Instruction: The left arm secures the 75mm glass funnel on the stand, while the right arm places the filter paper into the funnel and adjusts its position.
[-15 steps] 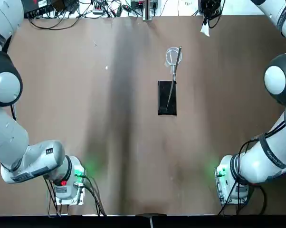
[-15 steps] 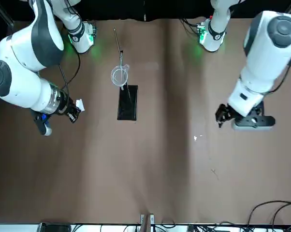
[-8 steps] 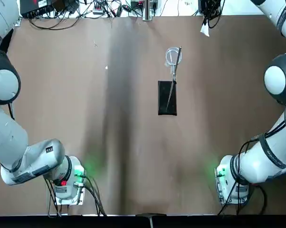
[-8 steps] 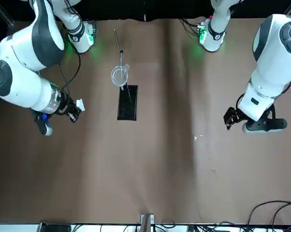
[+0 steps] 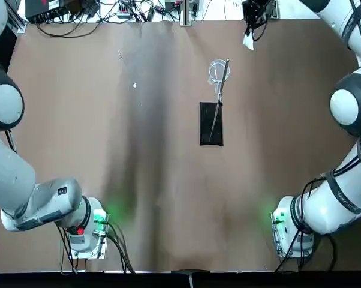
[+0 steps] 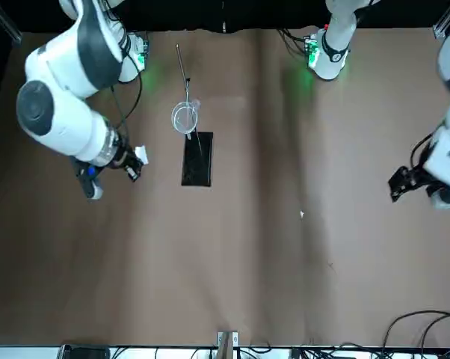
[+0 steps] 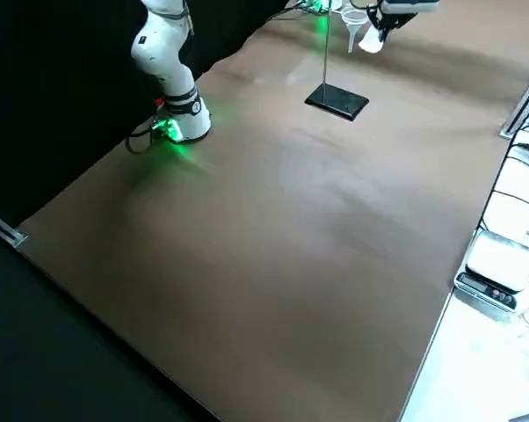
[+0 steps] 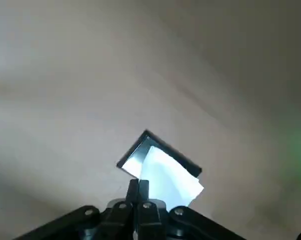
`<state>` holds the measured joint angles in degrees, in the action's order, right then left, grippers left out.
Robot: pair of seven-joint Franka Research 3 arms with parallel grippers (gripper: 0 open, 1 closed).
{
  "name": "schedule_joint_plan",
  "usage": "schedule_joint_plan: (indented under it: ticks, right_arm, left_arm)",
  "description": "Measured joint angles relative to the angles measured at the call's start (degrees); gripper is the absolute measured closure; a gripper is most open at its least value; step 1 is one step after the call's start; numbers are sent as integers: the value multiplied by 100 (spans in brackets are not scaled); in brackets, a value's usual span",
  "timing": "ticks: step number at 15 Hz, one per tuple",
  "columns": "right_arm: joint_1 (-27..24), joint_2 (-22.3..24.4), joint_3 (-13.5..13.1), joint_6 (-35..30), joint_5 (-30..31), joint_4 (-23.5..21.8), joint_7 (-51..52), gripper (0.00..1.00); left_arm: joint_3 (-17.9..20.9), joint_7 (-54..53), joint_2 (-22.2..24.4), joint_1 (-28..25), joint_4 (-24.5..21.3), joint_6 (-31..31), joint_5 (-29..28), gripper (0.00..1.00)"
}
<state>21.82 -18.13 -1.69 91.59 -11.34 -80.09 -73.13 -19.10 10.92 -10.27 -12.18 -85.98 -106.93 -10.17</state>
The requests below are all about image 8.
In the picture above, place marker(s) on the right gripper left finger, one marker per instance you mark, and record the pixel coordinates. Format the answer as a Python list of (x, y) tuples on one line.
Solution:
[(90, 225)]

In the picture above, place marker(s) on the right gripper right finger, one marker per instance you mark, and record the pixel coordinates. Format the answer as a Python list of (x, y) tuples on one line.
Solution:
[(153, 220)]

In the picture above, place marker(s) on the white filter paper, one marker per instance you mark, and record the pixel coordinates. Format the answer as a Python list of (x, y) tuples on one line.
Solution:
[(170, 175)]

